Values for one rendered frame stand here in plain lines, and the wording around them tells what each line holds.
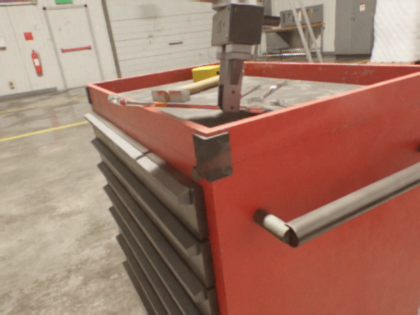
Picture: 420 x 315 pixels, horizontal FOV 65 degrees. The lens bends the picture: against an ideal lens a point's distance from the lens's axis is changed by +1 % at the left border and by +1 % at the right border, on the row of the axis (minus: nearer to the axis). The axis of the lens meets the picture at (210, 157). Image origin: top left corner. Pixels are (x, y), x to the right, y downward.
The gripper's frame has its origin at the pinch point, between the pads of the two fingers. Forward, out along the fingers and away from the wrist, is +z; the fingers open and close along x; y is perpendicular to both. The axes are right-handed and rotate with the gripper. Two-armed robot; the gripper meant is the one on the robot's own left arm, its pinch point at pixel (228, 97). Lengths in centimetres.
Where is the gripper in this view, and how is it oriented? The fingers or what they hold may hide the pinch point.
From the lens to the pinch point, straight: 54.8
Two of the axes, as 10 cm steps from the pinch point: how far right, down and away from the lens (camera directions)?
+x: -1.8, -2.8, 9.4
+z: -0.7, 9.6, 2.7
